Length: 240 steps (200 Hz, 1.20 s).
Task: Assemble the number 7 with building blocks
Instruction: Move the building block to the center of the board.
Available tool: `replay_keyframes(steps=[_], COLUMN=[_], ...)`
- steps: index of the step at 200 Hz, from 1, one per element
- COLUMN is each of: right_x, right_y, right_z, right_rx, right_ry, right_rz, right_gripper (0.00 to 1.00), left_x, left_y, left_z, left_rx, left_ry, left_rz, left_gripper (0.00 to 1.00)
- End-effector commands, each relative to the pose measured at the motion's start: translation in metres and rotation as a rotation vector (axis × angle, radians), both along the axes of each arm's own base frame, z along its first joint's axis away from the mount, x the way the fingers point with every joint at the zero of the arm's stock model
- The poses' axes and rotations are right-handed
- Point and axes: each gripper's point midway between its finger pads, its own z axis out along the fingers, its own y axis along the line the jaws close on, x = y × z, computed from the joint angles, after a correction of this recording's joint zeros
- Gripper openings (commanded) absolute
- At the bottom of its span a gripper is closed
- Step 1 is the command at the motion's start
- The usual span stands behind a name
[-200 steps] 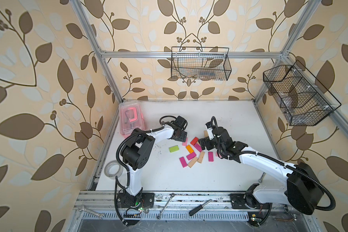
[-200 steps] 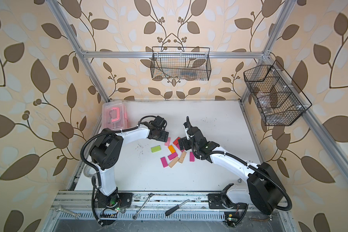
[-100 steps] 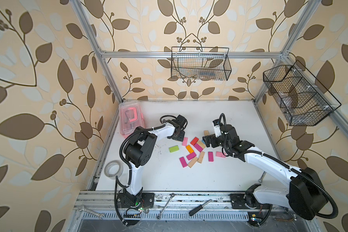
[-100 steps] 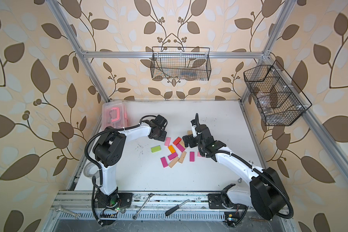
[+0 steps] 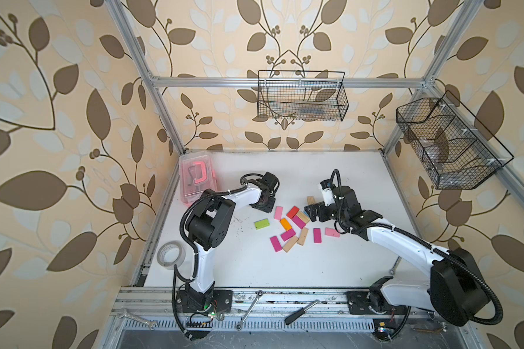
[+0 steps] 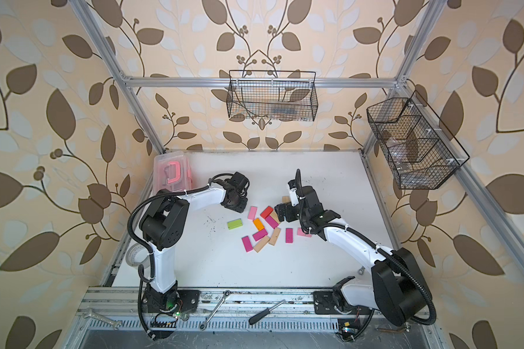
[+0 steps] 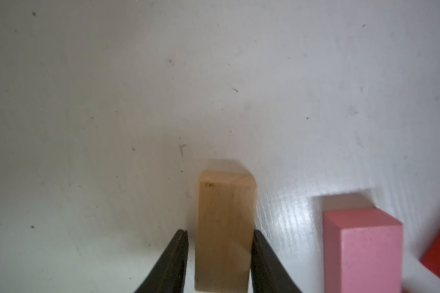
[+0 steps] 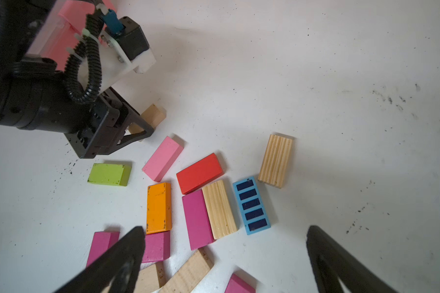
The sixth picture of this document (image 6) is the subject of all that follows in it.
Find light pink block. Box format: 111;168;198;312
297;228;311;238
247;206;258;220

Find green block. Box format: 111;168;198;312
227;219;243;230

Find magenta block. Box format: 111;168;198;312
241;236;254;252
285;228;293;244
253;229;268;241
265;215;279;229

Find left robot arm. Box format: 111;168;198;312
127;172;250;341

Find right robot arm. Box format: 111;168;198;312
275;172;438;341

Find small natural wood block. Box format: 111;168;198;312
271;211;281;224

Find red block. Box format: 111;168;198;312
260;206;274;219

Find natural wood block upright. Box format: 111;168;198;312
269;227;281;246

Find orange block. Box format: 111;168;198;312
253;218;265;231

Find natural wood block lower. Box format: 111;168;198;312
253;236;270;253

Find pink plastic storage box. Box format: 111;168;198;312
151;151;193;194

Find silver wrench bottom left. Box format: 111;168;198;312
83;308;122;330

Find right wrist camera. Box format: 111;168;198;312
288;179;299;206

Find black handled screwdriver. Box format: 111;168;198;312
248;300;287;326

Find back black wire basket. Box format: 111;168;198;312
225;69;319;122

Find black wire basket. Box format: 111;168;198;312
225;69;319;122
366;91;470;190

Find right black wire basket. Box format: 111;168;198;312
366;91;470;190

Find silver wrench on rail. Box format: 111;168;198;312
199;290;231;331

